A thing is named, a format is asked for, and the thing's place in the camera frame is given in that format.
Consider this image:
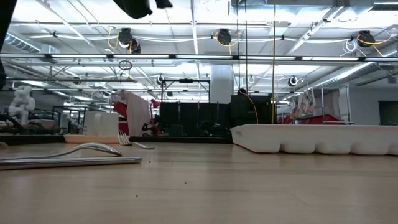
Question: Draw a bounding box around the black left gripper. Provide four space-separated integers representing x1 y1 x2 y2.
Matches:
113 0 174 20

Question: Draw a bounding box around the silver fork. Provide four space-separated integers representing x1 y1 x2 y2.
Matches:
118 130 155 151

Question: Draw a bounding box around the silver spoon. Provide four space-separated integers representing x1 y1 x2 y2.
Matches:
0 142 123 161

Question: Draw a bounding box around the silver table knife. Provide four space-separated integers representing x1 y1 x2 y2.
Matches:
0 156 143 171

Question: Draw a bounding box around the white cutlery tray organizer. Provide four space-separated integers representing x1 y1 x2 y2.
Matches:
230 123 398 156

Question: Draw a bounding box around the ceiling light strip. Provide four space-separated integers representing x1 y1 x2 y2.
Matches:
0 54 398 62

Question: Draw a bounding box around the beige panel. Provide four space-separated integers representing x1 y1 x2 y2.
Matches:
113 90 151 136

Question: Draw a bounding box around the white mug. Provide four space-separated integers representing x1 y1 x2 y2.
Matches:
82 110 120 136

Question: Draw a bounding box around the black metal rack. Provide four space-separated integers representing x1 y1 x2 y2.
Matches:
51 105 88 135

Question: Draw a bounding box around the white robot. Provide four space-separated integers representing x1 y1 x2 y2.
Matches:
7 85 36 126

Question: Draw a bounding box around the black panel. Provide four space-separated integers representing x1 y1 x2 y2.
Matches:
230 95 274 125

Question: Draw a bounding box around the scattered silver cutlery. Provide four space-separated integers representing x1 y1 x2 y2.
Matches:
0 134 233 146

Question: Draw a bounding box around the colourful printed poster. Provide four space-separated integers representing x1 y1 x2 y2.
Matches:
297 88 316 118

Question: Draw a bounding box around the red plastic storage bin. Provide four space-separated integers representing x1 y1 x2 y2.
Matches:
295 114 340 126

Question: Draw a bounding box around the silver ventilation duct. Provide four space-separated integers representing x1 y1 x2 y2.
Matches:
306 43 398 91

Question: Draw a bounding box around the chrome wire shelving rack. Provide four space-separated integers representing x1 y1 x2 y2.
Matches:
320 85 353 126

